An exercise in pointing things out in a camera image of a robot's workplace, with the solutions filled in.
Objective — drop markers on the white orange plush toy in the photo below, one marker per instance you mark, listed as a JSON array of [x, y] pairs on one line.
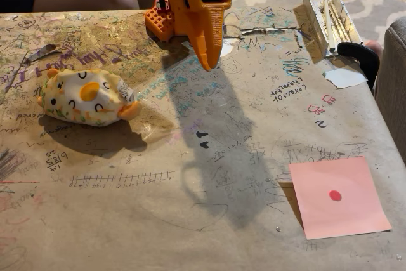
[[85, 99]]

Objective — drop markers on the orange SO-100 robot arm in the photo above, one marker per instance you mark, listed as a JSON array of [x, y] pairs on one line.
[[177, 14]]

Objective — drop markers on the small red oval object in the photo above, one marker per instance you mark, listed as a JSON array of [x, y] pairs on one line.
[[335, 195]]

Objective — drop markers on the white paper scrap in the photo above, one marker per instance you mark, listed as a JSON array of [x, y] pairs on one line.
[[344, 77]]

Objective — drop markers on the scribbled brown paper table cover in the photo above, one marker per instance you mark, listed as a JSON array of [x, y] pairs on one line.
[[177, 188]]

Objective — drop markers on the grey upholstered couch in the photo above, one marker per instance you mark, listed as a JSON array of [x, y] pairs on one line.
[[393, 71]]

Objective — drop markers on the pink sticky note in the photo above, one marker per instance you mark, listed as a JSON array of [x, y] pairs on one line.
[[339, 201]]

